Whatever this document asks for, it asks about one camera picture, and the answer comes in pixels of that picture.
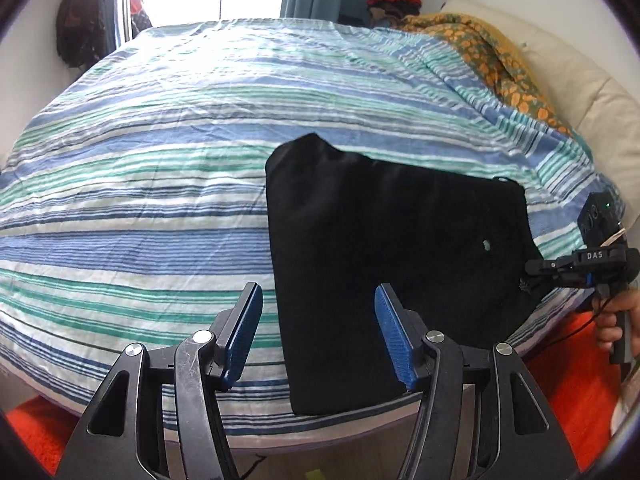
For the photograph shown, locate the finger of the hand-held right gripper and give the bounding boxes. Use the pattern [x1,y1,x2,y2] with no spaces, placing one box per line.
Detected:
[525,255,576,272]
[522,270,591,291]

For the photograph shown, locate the black pants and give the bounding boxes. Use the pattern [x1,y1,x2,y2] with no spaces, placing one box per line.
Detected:
[264,132,543,417]

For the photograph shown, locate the striped bedsheet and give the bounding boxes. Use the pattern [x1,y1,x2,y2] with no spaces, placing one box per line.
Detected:
[0,20,626,453]

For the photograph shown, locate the cream pillow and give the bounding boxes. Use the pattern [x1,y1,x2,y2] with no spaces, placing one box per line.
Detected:
[440,0,640,233]

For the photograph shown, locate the orange floral blanket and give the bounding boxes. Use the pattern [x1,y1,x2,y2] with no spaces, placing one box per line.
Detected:
[400,12,573,137]

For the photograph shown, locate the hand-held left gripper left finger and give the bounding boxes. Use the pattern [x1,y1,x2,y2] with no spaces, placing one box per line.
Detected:
[52,282,264,480]

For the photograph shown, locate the person's right hand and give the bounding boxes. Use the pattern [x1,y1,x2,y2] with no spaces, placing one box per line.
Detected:
[594,291,640,352]

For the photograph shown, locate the red and black clothes pile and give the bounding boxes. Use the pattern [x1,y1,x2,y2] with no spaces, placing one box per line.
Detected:
[366,0,425,27]

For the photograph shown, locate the red hanging garment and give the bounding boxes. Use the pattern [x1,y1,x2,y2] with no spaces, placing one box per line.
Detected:
[129,0,152,37]

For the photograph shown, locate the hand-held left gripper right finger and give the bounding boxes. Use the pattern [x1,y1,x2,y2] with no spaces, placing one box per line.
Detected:
[374,282,583,480]

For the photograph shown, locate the red rug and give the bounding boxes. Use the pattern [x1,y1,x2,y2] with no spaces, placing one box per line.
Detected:
[7,305,631,478]

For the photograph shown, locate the dark hanging backpack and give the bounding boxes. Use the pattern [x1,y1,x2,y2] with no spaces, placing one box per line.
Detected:
[55,0,126,70]

